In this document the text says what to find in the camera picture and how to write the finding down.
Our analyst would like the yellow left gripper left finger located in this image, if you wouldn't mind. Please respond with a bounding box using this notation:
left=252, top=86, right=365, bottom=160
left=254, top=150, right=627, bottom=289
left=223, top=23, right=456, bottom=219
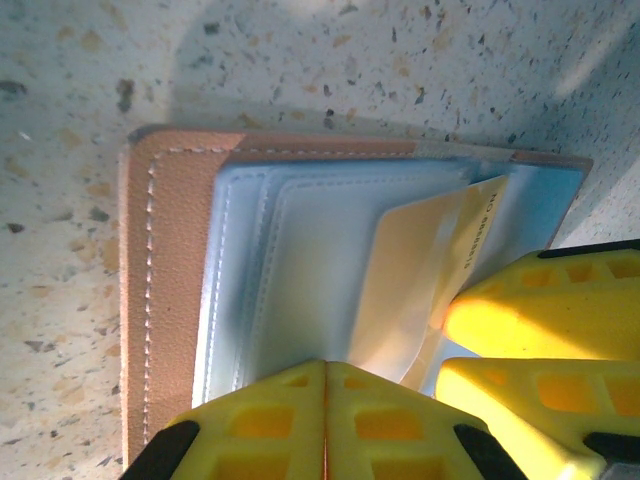
left=119, top=359, right=326, bottom=480

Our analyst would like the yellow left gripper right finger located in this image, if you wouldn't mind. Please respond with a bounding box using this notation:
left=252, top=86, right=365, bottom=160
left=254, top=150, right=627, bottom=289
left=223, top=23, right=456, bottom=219
left=324, top=360, right=526, bottom=480

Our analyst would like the gold plastic card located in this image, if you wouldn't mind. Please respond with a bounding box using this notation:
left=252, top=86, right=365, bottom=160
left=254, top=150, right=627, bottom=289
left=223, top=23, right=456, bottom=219
left=349, top=174, right=511, bottom=394

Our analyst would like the tan leather card holder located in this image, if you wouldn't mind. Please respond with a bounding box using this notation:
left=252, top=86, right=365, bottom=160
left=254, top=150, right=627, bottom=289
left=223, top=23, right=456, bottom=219
left=117, top=124, right=594, bottom=471

